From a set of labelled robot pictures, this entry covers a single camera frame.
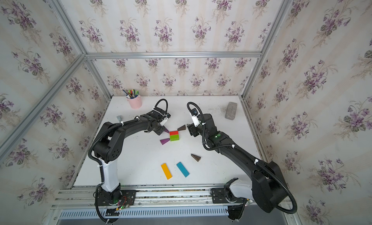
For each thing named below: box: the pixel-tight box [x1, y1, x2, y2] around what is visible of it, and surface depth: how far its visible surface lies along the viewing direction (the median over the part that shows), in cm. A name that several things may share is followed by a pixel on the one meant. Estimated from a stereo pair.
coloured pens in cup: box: [122, 87, 140, 99], surface depth 109 cm
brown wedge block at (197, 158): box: [190, 153, 202, 162], surface depth 87 cm
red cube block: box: [169, 130, 179, 136], surface depth 100 cm
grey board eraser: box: [224, 101, 238, 121], surface depth 109 cm
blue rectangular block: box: [176, 161, 190, 178], surface depth 85 cm
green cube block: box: [169, 134, 180, 142], surface depth 97 cm
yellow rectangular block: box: [160, 162, 173, 180], surface depth 84 cm
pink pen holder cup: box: [125, 94, 143, 110], surface depth 114 cm
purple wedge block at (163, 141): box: [159, 138, 171, 145], surface depth 95 cm
